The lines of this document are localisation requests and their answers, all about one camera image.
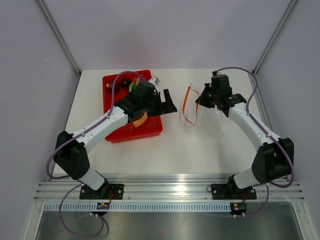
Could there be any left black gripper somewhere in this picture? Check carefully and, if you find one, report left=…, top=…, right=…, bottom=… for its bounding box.
left=141, top=89, right=177, bottom=118

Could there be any clear orange zip top bag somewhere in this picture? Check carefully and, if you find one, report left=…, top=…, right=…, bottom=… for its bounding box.
left=180, top=83, right=227, bottom=139

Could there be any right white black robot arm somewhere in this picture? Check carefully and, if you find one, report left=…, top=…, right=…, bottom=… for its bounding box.
left=195, top=72, right=295, bottom=199

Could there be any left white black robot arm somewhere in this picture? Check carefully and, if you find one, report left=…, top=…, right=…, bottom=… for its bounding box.
left=52, top=79, right=178, bottom=199

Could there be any pink dragon fruit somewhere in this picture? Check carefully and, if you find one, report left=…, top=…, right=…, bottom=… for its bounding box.
left=128, top=75, right=146, bottom=92

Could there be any dark plum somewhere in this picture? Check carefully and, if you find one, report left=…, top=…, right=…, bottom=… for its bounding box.
left=120, top=78, right=131, bottom=89

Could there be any red apple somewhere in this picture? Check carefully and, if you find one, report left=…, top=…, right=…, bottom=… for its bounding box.
left=105, top=81, right=121, bottom=93

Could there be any red plastic tray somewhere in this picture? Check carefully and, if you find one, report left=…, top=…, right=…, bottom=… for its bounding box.
left=102, top=69, right=163, bottom=144

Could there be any right small circuit board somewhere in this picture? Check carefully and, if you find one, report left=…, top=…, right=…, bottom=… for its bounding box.
left=232, top=202, right=247, bottom=211

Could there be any small circuit board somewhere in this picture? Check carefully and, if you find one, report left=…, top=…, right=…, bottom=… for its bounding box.
left=96, top=202, right=110, bottom=210
left=232, top=202, right=247, bottom=211

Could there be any left small circuit board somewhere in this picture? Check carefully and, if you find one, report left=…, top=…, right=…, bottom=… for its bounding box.
left=96, top=202, right=110, bottom=210

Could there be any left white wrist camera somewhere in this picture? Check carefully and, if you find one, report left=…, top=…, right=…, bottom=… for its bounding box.
left=148, top=77, right=160, bottom=92

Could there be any right aluminium corner post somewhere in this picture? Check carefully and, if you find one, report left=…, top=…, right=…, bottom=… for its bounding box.
left=251, top=0, right=300, bottom=76

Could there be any aluminium corner post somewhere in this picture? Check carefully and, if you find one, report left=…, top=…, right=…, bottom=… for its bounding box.
left=35, top=0, right=82, bottom=78
left=251, top=0, right=300, bottom=76

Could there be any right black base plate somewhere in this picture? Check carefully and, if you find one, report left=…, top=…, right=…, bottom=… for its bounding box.
left=210, top=183, right=257, bottom=200

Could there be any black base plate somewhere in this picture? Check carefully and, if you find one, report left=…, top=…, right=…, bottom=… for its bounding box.
left=210, top=183, right=257, bottom=200
left=79, top=183, right=124, bottom=200

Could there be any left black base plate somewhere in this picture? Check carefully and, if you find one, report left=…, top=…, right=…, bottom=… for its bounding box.
left=79, top=183, right=124, bottom=200

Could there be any aluminium mounting rail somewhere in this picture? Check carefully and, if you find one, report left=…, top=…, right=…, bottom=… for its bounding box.
left=33, top=174, right=305, bottom=202

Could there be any white slotted cable duct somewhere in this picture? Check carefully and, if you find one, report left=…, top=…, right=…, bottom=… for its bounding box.
left=44, top=201, right=231, bottom=213

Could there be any left aluminium corner post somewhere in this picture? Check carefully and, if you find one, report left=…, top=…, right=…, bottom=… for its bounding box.
left=35, top=0, right=82, bottom=78

